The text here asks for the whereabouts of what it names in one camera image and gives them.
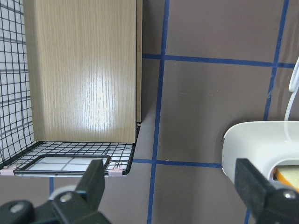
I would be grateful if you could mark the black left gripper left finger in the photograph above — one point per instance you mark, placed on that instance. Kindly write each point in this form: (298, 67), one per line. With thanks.
(83, 198)

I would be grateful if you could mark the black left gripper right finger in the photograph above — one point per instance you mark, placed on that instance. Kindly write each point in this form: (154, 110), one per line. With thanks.
(268, 203)

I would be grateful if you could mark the white two-slot toaster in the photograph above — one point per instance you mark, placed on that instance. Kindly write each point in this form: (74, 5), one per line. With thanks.
(266, 144)

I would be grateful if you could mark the yellow toast slice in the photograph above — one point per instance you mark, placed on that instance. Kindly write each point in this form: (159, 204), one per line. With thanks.
(288, 175)

